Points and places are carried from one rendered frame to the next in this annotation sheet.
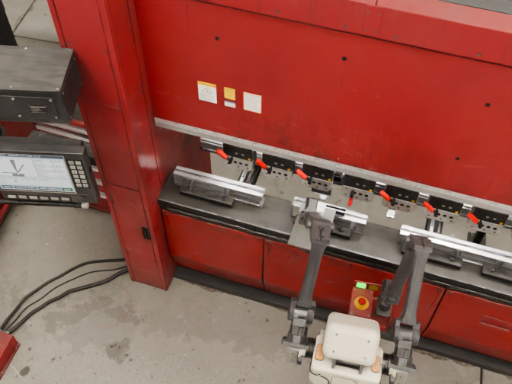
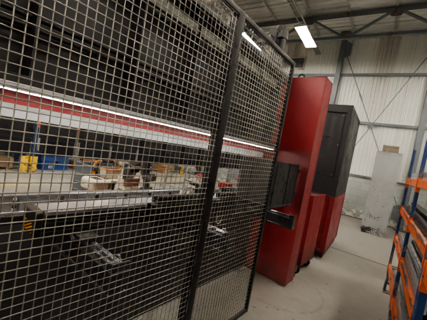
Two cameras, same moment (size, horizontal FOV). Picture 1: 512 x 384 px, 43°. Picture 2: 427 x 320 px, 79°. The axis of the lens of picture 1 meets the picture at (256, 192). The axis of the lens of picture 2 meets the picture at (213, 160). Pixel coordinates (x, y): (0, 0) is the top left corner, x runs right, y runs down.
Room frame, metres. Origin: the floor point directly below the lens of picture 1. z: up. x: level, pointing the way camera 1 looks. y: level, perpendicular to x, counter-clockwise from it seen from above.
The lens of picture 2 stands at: (2.81, -2.62, 1.37)
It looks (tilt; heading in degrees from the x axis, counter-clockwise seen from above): 3 degrees down; 111
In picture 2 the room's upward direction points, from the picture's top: 10 degrees clockwise
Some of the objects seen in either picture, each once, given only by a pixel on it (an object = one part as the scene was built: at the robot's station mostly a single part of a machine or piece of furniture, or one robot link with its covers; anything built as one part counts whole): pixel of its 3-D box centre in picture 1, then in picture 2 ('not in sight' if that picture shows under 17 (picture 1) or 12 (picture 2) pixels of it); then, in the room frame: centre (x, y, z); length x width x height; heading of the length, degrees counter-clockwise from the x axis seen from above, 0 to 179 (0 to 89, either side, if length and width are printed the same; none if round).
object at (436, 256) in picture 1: (431, 256); not in sight; (1.72, -0.89, 0.89); 0.30 x 0.05 x 0.03; 72
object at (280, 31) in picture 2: not in sight; (276, 45); (2.23, 0.14, 2.54); 0.33 x 0.25 x 0.47; 72
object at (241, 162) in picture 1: (240, 152); (239, 161); (2.08, 0.08, 1.26); 0.15 x 0.09 x 0.17; 72
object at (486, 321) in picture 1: (496, 324); not in sight; (1.49, -1.26, 0.59); 0.15 x 0.02 x 0.07; 72
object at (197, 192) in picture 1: (206, 195); not in sight; (2.08, 0.26, 0.89); 0.30 x 0.05 x 0.03; 72
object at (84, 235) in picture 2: not in sight; (81, 247); (1.91, -1.73, 0.81); 0.64 x 0.08 x 0.14; 162
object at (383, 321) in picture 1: (370, 305); not in sight; (1.51, -0.58, 0.75); 0.20 x 0.16 x 0.18; 79
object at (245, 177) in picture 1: (258, 152); (264, 212); (2.45, -0.01, 0.81); 0.64 x 0.08 x 0.14; 162
